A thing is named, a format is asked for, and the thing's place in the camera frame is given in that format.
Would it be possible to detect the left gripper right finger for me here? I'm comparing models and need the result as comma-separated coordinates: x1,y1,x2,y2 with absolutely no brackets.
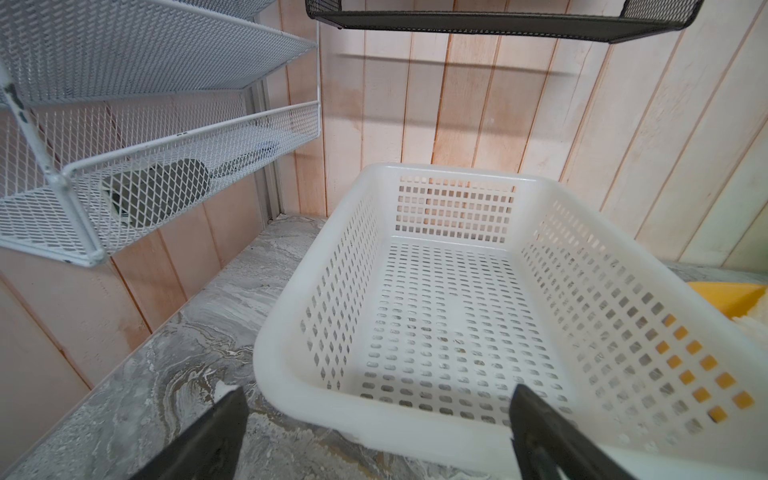
509,384,632,479

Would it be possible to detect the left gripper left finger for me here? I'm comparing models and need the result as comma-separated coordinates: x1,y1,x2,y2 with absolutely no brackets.
132,387,249,480

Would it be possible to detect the white plastic basket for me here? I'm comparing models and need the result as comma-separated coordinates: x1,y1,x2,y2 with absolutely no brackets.
253,164,767,479

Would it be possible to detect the yellow plastic tub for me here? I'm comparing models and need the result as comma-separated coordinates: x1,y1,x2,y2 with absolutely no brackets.
688,281,767,319

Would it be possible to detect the dark object on shelf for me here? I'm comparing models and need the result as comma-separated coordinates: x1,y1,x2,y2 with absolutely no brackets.
101,158,212,228

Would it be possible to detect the white wire shelf rack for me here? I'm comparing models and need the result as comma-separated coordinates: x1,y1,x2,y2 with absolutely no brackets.
1,1,321,267

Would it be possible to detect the black wire mesh basket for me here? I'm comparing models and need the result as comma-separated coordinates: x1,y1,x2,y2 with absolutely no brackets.
305,1,703,44

